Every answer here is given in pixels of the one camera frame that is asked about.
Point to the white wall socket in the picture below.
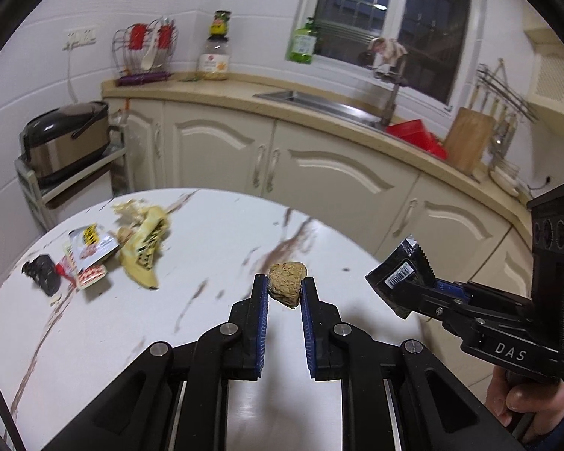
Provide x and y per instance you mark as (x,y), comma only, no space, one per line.
(81,37)

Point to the grey kitchen trolley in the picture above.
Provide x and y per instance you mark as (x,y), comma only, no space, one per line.
(51,192)

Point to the dark barred window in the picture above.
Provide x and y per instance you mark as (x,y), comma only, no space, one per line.
(427,19)

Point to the black crumpled bag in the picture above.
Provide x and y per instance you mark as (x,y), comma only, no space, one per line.
(42,275)

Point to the cream kitchen base cabinet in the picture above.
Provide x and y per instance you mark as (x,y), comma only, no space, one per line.
(333,169)

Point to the brown biscuit lump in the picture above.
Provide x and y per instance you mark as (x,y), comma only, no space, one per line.
(286,282)
(126,236)

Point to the steel sink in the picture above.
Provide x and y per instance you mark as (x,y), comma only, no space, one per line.
(310,101)

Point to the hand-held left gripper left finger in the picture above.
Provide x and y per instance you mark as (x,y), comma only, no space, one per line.
(263,319)

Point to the clear glass cup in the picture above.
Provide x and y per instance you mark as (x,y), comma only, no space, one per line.
(118,120)

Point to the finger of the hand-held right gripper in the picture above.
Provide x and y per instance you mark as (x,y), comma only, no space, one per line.
(439,310)
(451,287)

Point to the small yellow label jar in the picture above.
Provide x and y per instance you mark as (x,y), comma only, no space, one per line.
(221,23)

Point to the green detergent bottle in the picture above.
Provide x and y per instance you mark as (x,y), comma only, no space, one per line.
(302,44)

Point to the wooden cutting board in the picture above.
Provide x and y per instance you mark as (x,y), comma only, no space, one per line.
(467,141)

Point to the black silver rice cooker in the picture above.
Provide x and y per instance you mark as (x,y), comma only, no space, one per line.
(61,145)

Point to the large clear food jar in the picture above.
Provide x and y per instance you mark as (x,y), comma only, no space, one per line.
(214,63)

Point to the red cup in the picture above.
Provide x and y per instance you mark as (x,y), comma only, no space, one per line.
(137,37)
(166,35)

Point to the person's right hand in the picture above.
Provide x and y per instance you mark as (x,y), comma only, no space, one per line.
(526,399)

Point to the white snack packet yellow label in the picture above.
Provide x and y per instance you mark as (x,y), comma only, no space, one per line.
(91,244)

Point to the white plastic spoon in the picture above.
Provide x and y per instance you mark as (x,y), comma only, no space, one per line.
(146,62)

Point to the yellow black snack wrapper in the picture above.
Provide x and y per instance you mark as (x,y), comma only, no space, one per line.
(143,258)

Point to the pink white cloth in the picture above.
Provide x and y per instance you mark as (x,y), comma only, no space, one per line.
(390,49)

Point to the metal kitchen faucet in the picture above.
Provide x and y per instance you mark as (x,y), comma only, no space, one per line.
(391,103)

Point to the pale crumbled biscuit piece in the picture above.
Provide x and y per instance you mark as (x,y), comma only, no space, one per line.
(129,210)

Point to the beige kitchen countertop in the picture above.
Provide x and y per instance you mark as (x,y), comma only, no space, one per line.
(216,87)

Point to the cream wall cabinet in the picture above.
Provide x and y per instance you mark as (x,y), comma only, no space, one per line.
(557,70)

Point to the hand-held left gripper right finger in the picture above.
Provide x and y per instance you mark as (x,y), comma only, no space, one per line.
(308,329)

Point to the red checkered snack packet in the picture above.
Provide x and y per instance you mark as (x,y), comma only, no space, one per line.
(91,276)

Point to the white dishes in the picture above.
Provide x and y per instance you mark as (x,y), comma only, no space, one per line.
(503,178)

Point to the wall knife rack with knives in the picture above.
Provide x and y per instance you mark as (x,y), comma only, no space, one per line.
(503,87)

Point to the red plastic basin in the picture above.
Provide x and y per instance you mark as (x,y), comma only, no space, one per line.
(413,134)

